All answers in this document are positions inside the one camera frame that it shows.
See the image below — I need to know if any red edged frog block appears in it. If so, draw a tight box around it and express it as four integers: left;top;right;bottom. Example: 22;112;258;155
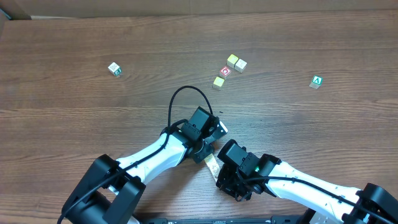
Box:
204;154;218;166

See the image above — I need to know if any animal picture wooden block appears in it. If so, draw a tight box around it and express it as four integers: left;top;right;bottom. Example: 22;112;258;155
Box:
210;166;220;178

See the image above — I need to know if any yellow G letter block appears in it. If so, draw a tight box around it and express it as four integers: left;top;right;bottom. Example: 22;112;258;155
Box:
206;159;220;172

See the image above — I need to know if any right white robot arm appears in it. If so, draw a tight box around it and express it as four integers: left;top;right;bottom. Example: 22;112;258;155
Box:
216;152;397;223

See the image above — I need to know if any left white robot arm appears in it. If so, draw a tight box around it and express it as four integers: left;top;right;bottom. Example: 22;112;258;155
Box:
58;119;228;223

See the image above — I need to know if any yellow top block lower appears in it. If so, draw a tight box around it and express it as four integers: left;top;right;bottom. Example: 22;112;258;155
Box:
213;77;225;90

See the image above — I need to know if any red top block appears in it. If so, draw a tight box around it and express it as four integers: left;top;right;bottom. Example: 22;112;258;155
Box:
219;66;231;79

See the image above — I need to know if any plain top wooden block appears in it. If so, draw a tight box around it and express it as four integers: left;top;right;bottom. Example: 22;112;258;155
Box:
234;58;247;73

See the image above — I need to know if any yellow top block upper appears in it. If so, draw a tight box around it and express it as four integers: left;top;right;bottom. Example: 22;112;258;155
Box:
226;54;239;68

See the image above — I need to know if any green sided wooden block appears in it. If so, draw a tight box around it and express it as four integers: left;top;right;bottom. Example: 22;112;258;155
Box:
108;62;122;77

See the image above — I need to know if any green A letter block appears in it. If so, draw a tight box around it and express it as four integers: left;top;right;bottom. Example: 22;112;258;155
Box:
309;75;323;89

